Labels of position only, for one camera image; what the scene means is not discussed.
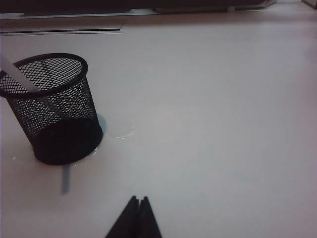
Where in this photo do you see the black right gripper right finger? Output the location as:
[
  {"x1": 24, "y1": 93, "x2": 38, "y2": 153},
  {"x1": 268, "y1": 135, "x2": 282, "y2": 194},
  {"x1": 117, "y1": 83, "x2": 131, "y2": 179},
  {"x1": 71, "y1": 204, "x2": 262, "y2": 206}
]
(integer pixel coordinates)
[{"x1": 139, "y1": 196, "x2": 163, "y2": 238}]

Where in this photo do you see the black mesh pen holder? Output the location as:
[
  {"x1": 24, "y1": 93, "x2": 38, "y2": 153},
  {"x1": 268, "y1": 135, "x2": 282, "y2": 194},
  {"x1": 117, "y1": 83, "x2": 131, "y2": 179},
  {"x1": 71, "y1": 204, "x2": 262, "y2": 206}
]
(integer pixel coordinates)
[{"x1": 0, "y1": 52, "x2": 104, "y2": 166}]

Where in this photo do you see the brown desk partition panel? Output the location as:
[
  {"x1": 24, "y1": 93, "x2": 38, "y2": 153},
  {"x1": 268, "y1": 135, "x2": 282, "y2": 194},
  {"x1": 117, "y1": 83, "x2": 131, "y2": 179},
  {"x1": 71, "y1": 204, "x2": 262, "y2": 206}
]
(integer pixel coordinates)
[{"x1": 0, "y1": 0, "x2": 278, "y2": 16}]

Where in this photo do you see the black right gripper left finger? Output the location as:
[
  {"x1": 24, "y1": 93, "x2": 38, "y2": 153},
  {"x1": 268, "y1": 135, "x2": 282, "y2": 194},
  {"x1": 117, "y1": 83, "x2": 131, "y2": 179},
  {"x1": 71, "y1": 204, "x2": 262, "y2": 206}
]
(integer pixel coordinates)
[{"x1": 105, "y1": 195, "x2": 141, "y2": 238}]

